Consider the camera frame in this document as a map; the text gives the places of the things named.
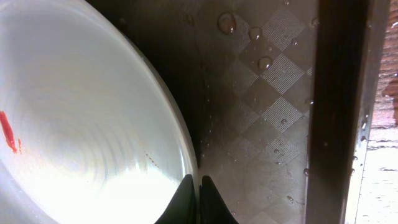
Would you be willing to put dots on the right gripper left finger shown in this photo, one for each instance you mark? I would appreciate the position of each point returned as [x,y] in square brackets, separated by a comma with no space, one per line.
[182,208]

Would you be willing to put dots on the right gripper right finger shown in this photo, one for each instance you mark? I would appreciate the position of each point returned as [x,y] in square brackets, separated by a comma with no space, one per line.
[213,209]

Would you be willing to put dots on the white plate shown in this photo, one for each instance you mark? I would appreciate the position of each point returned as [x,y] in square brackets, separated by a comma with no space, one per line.
[95,135]

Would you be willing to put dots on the large brown serving tray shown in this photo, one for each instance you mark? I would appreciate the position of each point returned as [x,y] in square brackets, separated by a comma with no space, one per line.
[291,105]

